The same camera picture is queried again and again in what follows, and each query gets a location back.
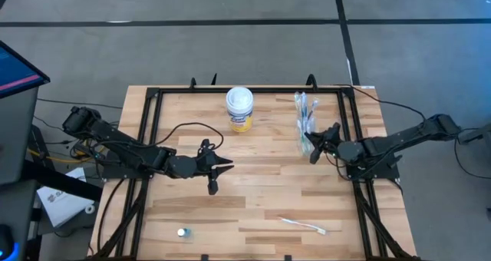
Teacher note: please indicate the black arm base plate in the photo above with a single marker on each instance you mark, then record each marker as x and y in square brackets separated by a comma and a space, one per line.
[383, 172]
[126, 172]

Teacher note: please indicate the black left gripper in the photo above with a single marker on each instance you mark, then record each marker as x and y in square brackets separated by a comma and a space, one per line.
[205, 165]

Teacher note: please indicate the yellow white Lysol wipes canister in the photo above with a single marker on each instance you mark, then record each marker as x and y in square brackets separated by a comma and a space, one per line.
[239, 115]

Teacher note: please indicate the black metal table frame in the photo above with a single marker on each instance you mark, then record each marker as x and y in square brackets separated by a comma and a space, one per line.
[276, 89]

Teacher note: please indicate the black desk beam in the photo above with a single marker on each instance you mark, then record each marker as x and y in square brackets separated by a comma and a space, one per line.
[61, 182]

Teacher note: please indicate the grey cabinet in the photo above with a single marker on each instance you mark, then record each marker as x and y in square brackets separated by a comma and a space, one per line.
[15, 138]

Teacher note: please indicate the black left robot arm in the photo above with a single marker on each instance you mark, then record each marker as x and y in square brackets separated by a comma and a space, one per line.
[134, 151]

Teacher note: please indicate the small blue bottle white cap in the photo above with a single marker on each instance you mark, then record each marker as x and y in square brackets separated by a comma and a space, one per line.
[184, 233]

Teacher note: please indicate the clear acrylic holder box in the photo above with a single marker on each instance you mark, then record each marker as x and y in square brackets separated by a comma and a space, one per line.
[316, 127]

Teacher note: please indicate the blue toothbrush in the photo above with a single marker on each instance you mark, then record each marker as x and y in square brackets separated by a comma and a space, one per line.
[303, 100]

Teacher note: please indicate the white tape roll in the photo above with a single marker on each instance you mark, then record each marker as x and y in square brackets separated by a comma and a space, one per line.
[86, 209]

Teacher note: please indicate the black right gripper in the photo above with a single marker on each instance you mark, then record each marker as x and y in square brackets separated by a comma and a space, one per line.
[330, 142]

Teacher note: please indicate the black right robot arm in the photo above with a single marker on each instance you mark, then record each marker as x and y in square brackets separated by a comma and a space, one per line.
[403, 138]

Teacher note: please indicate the white paper booklet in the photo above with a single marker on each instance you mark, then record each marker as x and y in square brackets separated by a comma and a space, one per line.
[61, 207]

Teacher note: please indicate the grey stand foot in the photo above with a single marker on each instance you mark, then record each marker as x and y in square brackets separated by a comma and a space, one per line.
[477, 135]

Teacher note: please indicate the blue screen monitor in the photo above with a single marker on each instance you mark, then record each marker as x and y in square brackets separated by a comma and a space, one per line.
[17, 73]

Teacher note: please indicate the black mouse blue glow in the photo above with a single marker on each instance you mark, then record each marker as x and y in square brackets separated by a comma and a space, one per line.
[13, 251]

